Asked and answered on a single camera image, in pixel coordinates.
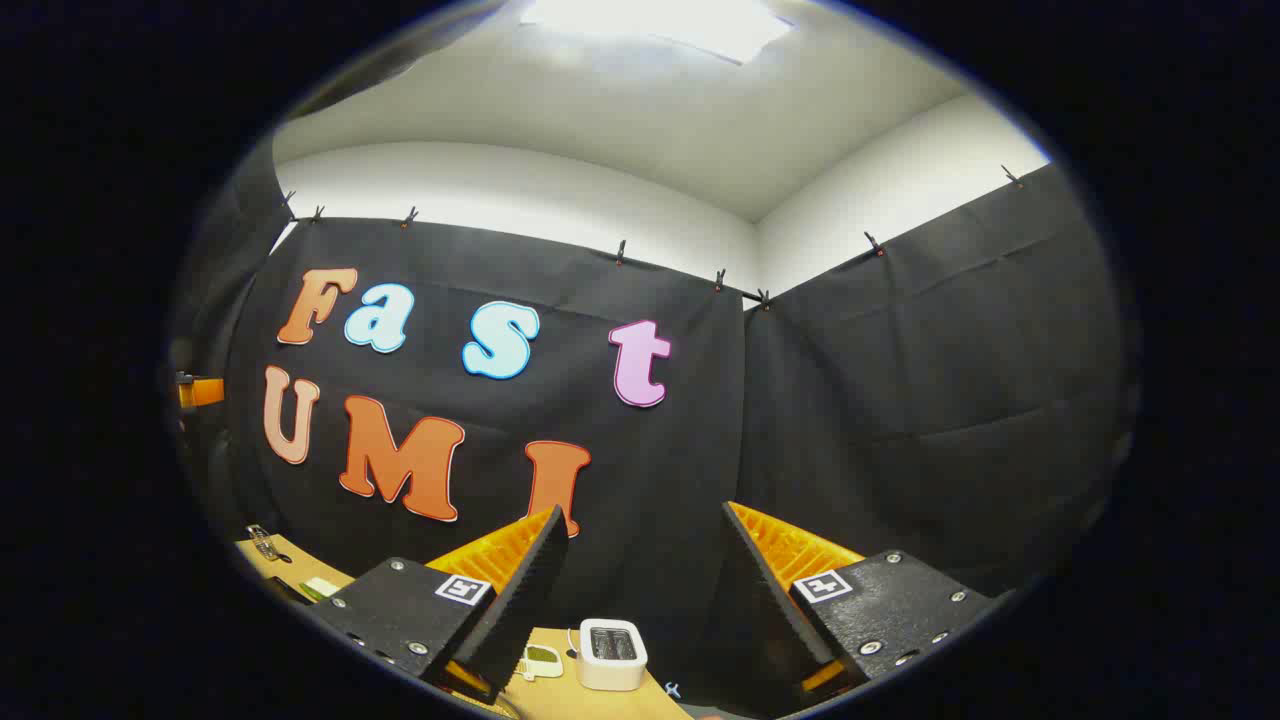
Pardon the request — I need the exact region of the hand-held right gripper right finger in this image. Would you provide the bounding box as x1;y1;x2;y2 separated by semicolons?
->
722;500;1001;701

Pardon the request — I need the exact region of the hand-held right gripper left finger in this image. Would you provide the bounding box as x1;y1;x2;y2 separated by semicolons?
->
308;505;571;707

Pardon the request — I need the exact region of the white toaster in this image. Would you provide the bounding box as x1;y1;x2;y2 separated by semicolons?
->
577;618;649;693

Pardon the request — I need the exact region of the ceiling light panel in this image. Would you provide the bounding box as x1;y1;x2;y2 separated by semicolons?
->
518;0;796;66

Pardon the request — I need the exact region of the black backdrop cloth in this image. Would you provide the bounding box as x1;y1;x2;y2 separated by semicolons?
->
175;140;1141;716

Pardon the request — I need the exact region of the row of black cloth clips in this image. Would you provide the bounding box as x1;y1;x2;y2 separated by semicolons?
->
280;165;1026;306

